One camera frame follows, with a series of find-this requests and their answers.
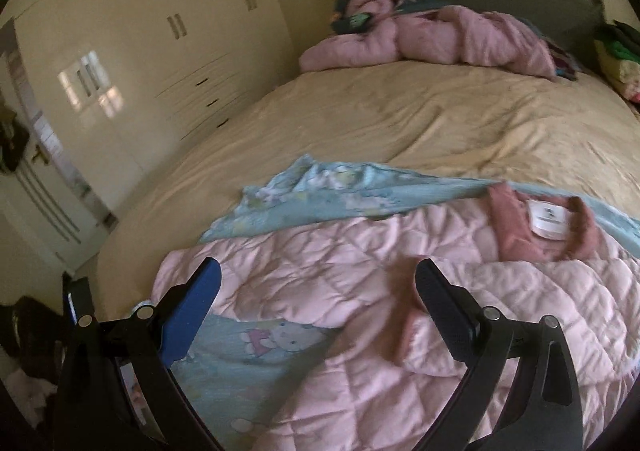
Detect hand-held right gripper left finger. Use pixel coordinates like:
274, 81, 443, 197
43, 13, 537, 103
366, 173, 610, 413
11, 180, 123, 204
52, 256, 223, 451

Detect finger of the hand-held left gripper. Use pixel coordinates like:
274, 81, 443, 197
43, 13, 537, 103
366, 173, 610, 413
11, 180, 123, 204
62, 273, 94, 324

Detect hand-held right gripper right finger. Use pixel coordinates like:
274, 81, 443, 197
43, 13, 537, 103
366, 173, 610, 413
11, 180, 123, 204
415, 258, 586, 451

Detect pink quilted blanket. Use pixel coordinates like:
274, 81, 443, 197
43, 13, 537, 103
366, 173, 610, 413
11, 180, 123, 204
150, 181, 640, 451

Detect dark clothes heap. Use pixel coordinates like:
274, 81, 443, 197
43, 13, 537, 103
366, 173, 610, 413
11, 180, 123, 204
0, 296, 66, 432

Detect pile of folded clothes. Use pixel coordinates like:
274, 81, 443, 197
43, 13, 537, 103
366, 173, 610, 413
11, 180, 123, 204
592, 20, 640, 104

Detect white door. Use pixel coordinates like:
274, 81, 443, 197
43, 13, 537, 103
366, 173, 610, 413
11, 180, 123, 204
0, 166, 108, 277

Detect light blue printed blanket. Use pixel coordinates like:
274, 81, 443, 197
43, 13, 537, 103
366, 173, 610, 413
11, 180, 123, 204
132, 154, 640, 451

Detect dark hanging bag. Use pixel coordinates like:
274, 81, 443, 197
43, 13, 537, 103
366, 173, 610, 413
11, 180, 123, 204
0, 118, 31, 177

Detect bed with beige sheet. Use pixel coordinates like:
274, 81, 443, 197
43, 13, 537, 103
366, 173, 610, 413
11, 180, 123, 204
95, 58, 640, 297

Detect cream wardrobe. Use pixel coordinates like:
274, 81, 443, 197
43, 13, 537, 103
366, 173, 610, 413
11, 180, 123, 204
12, 0, 293, 192

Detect pink comforter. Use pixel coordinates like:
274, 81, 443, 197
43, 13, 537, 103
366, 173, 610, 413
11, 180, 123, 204
299, 0, 563, 79

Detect multicoloured patterned cloth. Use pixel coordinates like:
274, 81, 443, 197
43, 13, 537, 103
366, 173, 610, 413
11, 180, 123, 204
545, 38, 581, 82

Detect blue pillow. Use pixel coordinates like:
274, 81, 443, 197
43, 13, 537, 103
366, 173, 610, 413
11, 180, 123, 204
400, 0, 451, 14

